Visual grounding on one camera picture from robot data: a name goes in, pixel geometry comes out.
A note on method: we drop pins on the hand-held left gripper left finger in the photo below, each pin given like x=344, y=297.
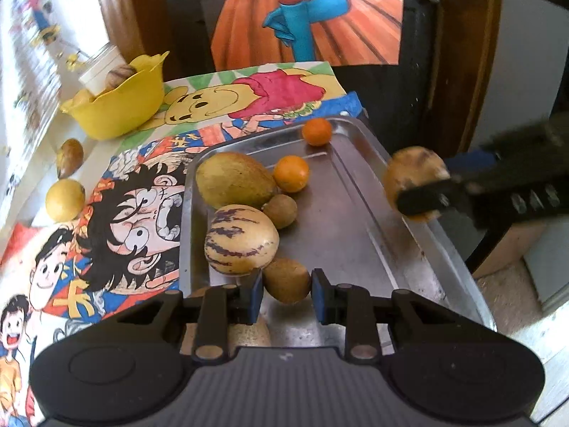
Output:
x=255, y=296

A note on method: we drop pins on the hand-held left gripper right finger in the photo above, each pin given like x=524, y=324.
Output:
x=318, y=296

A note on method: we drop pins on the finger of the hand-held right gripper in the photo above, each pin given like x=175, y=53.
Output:
x=473, y=160
x=426, y=200

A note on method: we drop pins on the spotted yellow fruit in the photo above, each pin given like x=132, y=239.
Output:
x=413, y=169

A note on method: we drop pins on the large brown kiwi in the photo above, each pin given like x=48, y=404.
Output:
x=286, y=279

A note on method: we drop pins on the striped pepino melon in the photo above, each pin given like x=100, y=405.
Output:
x=241, y=239

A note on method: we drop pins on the metal tray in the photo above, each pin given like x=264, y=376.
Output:
x=355, y=213

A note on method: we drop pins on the small brown kiwi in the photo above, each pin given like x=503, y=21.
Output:
x=280, y=210

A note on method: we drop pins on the orange tangerine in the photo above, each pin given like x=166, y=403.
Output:
x=291, y=173

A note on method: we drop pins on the yellow-green mango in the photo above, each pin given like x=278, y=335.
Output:
x=235, y=180

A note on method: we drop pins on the black door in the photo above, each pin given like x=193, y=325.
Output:
x=413, y=53

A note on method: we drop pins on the small orange kumquat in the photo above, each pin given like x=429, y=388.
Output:
x=317, y=131

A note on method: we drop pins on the yellow bear poster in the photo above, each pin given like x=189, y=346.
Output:
x=266, y=93

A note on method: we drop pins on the round yellow fruit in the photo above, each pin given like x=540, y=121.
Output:
x=65, y=199

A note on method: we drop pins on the yellow plastic bowl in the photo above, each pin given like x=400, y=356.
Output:
x=124, y=106

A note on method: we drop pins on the brown oval fruit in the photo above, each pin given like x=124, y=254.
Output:
x=70, y=156

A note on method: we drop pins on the wrinkled brown walnut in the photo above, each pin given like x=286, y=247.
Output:
x=119, y=76

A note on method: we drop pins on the white cup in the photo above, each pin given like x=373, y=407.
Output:
x=100, y=71

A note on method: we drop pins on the white printed cloth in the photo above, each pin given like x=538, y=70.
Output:
x=26, y=75

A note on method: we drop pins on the brown wooden door frame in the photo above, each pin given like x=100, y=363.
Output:
x=471, y=53

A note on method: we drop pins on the wall poster orange dress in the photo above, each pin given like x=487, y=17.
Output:
x=355, y=31

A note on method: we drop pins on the brown wooden post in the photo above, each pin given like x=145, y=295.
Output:
x=133, y=9

